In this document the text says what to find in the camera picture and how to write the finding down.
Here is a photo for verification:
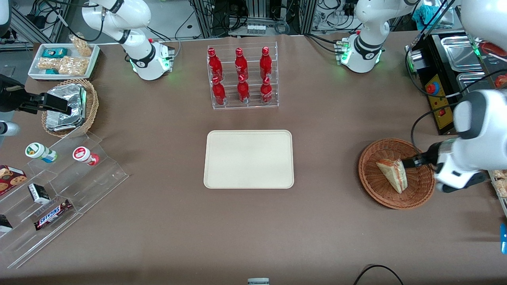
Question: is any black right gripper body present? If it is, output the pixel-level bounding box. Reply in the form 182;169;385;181
0;74;45;114

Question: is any triangular sandwich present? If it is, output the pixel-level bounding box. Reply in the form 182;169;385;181
375;158;408;194

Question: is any brown wicker basket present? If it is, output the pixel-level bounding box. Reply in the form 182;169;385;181
358;138;436;209

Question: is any tan wicker basket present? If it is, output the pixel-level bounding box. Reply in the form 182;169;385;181
41;78;99;138

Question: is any white rectangular snack tray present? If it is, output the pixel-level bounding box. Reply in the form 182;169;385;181
28;43;101;81

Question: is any beige plastic tray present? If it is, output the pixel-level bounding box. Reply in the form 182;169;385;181
203;130;295;189

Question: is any silver foil packet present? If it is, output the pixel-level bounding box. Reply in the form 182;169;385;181
46;84;87;132

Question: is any clear peanut snack bag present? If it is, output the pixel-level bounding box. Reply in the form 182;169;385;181
69;33;93;57
37;57;60;71
58;56;89;76

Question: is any green cap yogurt bottle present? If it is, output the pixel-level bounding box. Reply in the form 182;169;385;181
25;142;58;163

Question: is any clear fried snack container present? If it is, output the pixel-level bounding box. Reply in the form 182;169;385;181
489;169;507;218

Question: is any red cap yogurt bottle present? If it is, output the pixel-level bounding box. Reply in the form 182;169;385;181
72;146;100;166

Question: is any clear acrylic stepped shelf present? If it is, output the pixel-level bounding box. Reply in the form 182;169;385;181
0;131;130;270

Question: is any red cookie box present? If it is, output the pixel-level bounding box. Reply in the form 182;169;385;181
0;165;28;196

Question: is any small black white box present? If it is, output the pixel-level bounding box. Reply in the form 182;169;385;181
28;183;51;205

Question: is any steel food pan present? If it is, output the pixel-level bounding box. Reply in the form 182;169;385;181
457;71;497;94
440;35;482;72

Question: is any black food warmer appliance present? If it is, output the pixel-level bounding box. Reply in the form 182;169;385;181
405;24;507;136

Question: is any brown snickers bar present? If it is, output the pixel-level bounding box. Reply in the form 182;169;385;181
34;199;73;231

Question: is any teal cloth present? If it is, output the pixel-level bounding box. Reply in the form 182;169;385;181
411;4;441;27

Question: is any red soda bottle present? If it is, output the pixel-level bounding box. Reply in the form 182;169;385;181
208;47;223;82
259;46;273;80
260;76;274;105
212;76;227;106
234;47;250;80
237;74;251;105

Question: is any clear acrylic bottle rack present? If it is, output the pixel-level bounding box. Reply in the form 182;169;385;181
207;42;280;111

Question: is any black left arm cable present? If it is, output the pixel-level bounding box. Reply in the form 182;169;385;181
403;0;507;156

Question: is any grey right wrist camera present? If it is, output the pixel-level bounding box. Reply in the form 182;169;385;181
0;121;20;137

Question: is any black floor cable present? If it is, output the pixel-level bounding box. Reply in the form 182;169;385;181
353;264;404;285

